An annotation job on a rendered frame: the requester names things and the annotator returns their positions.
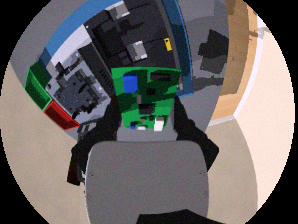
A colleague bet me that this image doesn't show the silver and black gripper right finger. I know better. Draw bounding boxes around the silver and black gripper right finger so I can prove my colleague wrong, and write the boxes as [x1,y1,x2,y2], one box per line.
[170,95,219,172]

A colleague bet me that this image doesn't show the green bin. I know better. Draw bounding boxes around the green bin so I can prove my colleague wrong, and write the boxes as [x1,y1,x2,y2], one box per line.
[24,61,53,111]

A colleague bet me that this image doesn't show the green circuit board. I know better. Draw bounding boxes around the green circuit board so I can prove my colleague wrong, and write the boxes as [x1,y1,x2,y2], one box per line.
[111,66,181,131]

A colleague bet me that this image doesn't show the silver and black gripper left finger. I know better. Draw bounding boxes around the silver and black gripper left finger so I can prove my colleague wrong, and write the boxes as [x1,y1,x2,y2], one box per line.
[71,95,121,175]

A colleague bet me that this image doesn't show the red open-top bin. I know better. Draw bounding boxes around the red open-top bin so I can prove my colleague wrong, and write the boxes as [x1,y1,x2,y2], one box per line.
[44,100,80,130]

